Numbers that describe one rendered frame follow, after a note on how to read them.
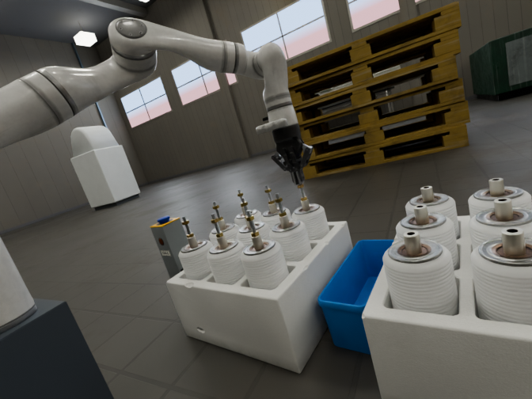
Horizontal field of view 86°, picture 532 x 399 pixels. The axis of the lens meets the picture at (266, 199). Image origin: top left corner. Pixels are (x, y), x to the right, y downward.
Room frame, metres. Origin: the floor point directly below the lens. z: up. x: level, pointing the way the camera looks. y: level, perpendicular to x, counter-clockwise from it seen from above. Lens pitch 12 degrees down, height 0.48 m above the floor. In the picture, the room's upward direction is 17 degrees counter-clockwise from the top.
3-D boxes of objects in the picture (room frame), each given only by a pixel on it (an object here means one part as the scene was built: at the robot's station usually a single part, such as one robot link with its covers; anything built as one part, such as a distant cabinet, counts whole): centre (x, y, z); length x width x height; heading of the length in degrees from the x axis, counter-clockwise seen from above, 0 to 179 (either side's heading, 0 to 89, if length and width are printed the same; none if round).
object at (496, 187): (0.51, -0.44, 0.26); 0.02 x 0.02 x 0.03
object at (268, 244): (0.60, 0.05, 0.25); 0.08 x 0.08 x 0.01
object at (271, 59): (0.78, -0.11, 0.62); 0.09 x 0.07 x 0.15; 18
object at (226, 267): (0.68, 0.14, 0.16); 0.10 x 0.10 x 0.18
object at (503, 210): (0.42, -0.36, 0.26); 0.02 x 0.02 x 0.03
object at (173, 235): (0.90, 0.33, 0.16); 0.07 x 0.07 x 0.31; 51
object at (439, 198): (0.59, -0.34, 0.25); 0.08 x 0.08 x 0.01
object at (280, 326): (0.77, 0.06, 0.09); 0.39 x 0.39 x 0.18; 51
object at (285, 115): (0.77, -0.09, 0.52); 0.11 x 0.09 x 0.06; 141
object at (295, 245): (0.70, -0.03, 0.16); 0.10 x 0.10 x 0.18
